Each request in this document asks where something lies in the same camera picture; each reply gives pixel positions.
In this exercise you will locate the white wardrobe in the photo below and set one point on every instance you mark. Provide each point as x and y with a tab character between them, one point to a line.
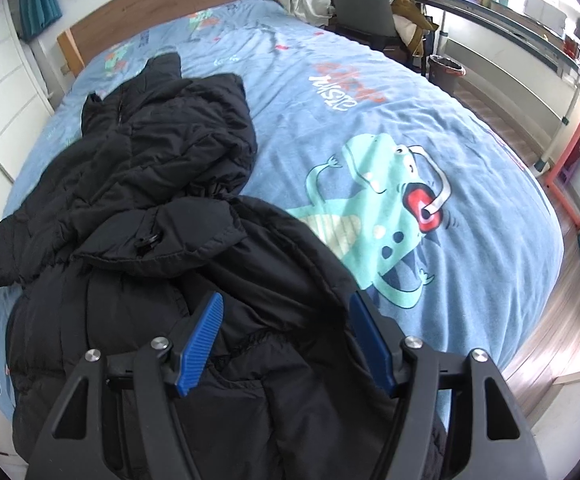
0	100

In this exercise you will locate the white clothes pile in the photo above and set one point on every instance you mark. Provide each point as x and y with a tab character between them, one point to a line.
310	2

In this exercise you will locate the grey office chair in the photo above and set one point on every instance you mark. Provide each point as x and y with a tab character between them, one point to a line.
354	0

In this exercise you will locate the long grey desk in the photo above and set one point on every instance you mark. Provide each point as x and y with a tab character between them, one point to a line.
494	15

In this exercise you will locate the blue dinosaur print bed sheet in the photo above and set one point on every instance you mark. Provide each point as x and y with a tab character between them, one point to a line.
369	110

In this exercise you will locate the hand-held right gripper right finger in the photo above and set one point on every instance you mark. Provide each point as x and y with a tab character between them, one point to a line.
372	345

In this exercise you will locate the teal curtain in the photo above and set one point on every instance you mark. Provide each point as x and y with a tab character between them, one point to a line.
42	5

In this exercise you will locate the dark trash bin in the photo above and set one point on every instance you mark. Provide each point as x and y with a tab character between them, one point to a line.
442	77

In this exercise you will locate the wooden headboard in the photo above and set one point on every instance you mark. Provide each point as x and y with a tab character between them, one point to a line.
170	0

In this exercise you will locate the mustard yellow garment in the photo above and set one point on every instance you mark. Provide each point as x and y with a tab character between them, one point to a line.
409	12

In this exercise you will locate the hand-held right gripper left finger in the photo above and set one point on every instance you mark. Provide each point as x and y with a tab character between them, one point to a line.
201	345

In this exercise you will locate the black puffer jacket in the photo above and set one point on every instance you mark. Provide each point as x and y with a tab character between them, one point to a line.
145	185

